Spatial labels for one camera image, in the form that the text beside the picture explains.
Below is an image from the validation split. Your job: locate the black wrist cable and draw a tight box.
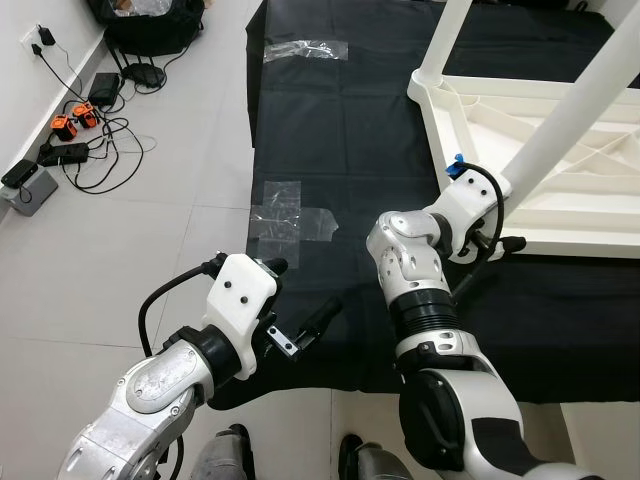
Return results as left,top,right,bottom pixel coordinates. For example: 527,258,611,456
137,260,227,357
448,164,507,303

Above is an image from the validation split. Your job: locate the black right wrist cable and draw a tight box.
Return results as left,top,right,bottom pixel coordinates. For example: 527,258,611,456
448,164,507,303

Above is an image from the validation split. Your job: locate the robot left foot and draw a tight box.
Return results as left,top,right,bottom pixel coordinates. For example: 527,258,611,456
190,424,254,480

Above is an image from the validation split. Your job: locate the wide clear tape patch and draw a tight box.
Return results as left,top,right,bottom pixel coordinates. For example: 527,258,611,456
246,179,340,244

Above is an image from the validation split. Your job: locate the oval black power adapter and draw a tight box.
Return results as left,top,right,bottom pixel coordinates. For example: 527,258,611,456
120,62,170,92

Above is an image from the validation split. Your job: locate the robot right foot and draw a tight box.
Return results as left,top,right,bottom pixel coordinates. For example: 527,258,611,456
337,432,412,480

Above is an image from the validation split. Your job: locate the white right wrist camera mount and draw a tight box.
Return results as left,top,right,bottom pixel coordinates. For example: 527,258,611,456
430,160,515,267

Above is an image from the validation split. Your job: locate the long clear tape strip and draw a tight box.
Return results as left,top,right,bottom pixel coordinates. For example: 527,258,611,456
264,39,350,64

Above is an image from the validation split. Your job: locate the white wall socket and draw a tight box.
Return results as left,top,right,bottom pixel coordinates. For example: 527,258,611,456
20,24,57,57

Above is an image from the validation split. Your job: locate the white plastic table top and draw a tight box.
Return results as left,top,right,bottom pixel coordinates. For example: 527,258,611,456
406,66,640,260

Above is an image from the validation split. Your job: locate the black open bag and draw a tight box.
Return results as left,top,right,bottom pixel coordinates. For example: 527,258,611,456
87,0,207,57

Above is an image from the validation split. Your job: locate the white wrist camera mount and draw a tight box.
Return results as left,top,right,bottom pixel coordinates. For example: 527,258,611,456
202,254,282,383
430,160,515,267

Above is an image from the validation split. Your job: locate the black power strip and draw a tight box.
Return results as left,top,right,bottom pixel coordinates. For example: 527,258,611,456
37,142,92,167

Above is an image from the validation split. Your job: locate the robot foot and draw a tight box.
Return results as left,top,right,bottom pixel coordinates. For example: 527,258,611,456
190,424,254,480
337,432,412,480

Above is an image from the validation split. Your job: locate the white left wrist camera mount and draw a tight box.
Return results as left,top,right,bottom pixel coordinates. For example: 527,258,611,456
202,254,282,383

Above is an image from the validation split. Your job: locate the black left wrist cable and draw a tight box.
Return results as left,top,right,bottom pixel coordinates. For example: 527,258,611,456
137,260,227,357

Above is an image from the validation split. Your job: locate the grey box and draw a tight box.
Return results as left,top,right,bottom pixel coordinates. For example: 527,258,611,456
0,159,60,217

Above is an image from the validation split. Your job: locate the square black power adapter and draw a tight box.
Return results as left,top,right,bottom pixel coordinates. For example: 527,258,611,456
88,71,124,107

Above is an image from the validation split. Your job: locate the black tablecloth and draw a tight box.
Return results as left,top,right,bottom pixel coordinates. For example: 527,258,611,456
205,0,640,413

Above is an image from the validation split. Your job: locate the orange black charger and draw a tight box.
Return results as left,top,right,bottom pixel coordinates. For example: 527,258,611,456
50,114,80,142
72,100,100,130

